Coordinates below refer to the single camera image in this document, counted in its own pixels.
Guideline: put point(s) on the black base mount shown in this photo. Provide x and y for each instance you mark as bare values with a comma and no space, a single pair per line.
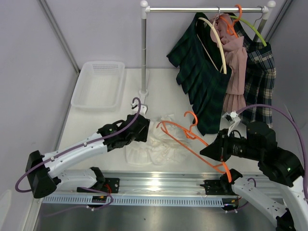
111,185
214,187

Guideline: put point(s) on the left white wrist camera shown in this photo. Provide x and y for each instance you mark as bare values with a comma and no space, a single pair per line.
142,109

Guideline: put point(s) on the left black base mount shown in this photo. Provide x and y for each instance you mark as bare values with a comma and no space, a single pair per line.
111,185

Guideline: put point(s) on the white cloth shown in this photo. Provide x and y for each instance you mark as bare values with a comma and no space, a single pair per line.
159,149

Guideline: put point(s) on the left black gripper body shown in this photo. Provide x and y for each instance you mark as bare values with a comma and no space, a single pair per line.
141,137

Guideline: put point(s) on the cream wooden hanger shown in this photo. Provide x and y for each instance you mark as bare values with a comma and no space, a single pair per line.
211,25

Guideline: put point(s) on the white plastic basket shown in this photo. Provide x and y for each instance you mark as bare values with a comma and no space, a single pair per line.
100,86

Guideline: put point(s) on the metal clothes rack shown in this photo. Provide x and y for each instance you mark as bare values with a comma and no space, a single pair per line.
146,9

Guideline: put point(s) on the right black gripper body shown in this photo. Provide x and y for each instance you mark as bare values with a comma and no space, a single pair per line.
237,147

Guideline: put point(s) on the orange hanger with pink skirt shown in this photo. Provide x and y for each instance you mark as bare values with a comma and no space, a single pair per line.
230,25

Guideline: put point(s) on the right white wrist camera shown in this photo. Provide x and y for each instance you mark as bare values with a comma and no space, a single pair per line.
233,120

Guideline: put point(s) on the pink pleated skirt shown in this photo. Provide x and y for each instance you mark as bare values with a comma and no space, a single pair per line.
236,58

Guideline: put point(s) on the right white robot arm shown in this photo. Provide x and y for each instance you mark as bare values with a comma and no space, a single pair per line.
281,166

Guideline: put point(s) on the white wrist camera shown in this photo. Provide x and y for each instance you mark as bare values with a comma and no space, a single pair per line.
233,120
142,109

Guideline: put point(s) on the slotted cable duct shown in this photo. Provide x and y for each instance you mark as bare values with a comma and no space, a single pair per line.
199,201

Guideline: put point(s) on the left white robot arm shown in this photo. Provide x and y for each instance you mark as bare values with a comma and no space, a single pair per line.
50,172

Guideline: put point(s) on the green plaid skirt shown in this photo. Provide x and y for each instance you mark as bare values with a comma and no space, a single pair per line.
202,75

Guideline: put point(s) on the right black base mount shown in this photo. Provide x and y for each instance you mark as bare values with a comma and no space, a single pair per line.
214,187

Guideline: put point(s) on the lime green hanger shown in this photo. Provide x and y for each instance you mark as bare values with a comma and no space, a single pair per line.
255,31

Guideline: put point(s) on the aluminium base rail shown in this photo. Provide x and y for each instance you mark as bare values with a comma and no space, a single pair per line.
131,183

